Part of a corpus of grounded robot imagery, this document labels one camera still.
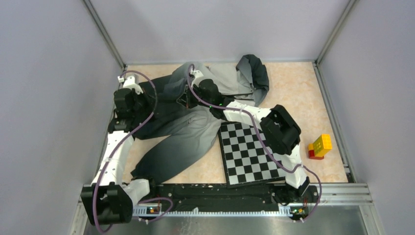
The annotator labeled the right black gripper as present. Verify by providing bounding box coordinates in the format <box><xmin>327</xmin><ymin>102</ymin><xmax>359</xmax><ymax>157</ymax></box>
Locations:
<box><xmin>177</xmin><ymin>83</ymin><xmax>212</xmax><ymax>110</ymax></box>

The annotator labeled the grey gradient zip jacket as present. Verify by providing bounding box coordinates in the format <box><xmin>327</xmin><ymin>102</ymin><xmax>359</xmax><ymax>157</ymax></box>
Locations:
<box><xmin>131</xmin><ymin>54</ymin><xmax>269</xmax><ymax>184</ymax></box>

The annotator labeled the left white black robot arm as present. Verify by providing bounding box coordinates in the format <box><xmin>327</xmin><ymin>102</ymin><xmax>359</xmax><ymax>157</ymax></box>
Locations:
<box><xmin>80</xmin><ymin>88</ymin><xmax>157</xmax><ymax>227</ymax></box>

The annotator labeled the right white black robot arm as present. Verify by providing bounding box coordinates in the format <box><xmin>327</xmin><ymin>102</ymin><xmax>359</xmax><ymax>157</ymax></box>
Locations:
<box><xmin>178</xmin><ymin>79</ymin><xmax>310</xmax><ymax>205</ymax></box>

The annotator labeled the red toy brick block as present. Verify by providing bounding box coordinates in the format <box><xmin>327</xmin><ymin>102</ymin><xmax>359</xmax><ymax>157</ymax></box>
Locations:
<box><xmin>308</xmin><ymin>143</ymin><xmax>324</xmax><ymax>161</ymax></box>

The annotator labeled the yellow toy brick block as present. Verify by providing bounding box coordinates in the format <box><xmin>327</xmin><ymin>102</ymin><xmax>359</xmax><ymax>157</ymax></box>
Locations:
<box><xmin>312</xmin><ymin>134</ymin><xmax>333</xmax><ymax>158</ymax></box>

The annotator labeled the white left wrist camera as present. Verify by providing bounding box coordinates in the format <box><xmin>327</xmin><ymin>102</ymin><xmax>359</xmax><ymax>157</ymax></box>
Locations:
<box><xmin>117</xmin><ymin>75</ymin><xmax>144</xmax><ymax>95</ymax></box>

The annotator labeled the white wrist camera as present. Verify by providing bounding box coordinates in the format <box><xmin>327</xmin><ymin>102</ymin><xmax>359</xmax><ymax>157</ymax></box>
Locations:
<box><xmin>117</xmin><ymin>75</ymin><xmax>144</xmax><ymax>95</ymax></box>
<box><xmin>189</xmin><ymin>70</ymin><xmax>205</xmax><ymax>87</ymax></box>

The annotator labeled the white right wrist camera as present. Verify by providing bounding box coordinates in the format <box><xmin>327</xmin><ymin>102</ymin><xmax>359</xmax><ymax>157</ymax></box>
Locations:
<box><xmin>189</xmin><ymin>70</ymin><xmax>205</xmax><ymax>87</ymax></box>

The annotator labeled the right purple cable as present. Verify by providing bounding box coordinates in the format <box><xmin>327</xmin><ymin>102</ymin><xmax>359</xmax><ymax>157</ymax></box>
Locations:
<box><xmin>187</xmin><ymin>63</ymin><xmax>322</xmax><ymax>223</ymax></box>

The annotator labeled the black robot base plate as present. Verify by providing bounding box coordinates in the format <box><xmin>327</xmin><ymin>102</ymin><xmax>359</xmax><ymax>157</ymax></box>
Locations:
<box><xmin>138</xmin><ymin>183</ymin><xmax>319</xmax><ymax>215</ymax></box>

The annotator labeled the aluminium frame rail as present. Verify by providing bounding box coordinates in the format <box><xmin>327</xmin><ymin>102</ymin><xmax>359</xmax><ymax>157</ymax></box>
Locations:
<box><xmin>81</xmin><ymin>183</ymin><xmax>372</xmax><ymax>224</ymax></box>

